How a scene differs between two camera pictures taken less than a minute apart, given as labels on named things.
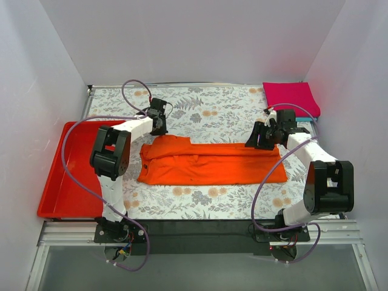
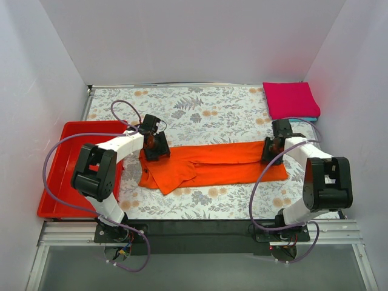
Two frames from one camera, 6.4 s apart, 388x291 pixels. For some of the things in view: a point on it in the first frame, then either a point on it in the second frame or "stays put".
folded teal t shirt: [307, 119] stays put
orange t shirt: [168, 160] stays put
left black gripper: [159, 128] → [160, 148]
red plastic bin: [61, 196] stays put
